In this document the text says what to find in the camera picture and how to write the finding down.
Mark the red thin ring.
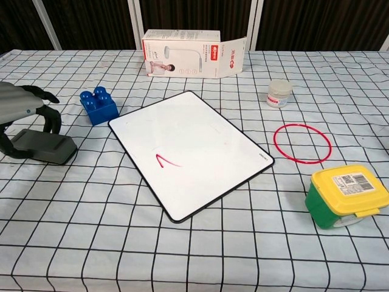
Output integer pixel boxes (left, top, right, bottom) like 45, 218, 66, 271
272, 123, 332, 165

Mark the grey whiteboard eraser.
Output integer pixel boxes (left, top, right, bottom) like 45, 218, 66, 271
9, 128, 78, 166

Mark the small white plastic jar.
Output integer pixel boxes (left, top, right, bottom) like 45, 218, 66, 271
266, 79, 294, 109

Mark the white whiteboard black frame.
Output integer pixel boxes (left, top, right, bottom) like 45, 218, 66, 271
108, 90, 275, 224

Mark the checked white tablecloth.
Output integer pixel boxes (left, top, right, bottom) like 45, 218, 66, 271
0, 49, 389, 292

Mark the white lamp cardboard box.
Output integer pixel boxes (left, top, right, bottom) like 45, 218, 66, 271
141, 29, 247, 79

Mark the blue toy building block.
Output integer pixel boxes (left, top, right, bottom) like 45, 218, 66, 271
79, 86, 120, 127

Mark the green box with yellow lid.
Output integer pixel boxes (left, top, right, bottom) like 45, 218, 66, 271
305, 164, 389, 231

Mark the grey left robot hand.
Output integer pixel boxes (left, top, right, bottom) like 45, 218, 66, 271
0, 81, 63, 159

